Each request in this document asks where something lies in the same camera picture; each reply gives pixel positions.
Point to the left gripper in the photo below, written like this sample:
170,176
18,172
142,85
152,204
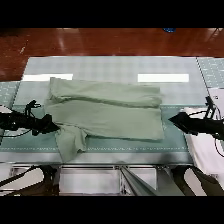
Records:
46,125

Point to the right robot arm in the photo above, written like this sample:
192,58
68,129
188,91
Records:
208,125

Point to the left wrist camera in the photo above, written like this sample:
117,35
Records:
31,107

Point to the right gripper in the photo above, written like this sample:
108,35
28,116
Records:
183,121

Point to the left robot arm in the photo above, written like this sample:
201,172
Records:
13,120

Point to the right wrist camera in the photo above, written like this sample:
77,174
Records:
210,106

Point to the silver frame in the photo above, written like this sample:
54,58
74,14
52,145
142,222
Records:
133,178

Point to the pale green T-shirt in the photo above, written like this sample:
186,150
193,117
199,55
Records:
106,115

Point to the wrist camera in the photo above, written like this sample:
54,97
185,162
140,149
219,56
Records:
210,106
31,107

